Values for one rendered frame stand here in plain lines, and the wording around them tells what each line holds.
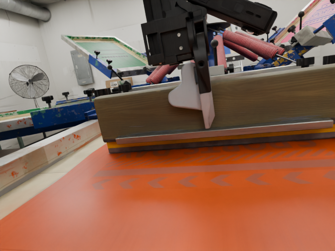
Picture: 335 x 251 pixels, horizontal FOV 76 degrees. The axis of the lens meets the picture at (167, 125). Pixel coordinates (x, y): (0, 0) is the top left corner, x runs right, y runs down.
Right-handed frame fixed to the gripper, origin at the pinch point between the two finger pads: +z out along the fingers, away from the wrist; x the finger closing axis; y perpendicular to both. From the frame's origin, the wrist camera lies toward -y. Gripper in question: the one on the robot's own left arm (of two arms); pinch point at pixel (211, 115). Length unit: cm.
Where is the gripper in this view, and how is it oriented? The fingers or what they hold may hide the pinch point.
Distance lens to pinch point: 32.7
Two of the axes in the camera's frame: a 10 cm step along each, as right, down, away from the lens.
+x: -2.0, 2.5, -9.5
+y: -9.6, 1.2, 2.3
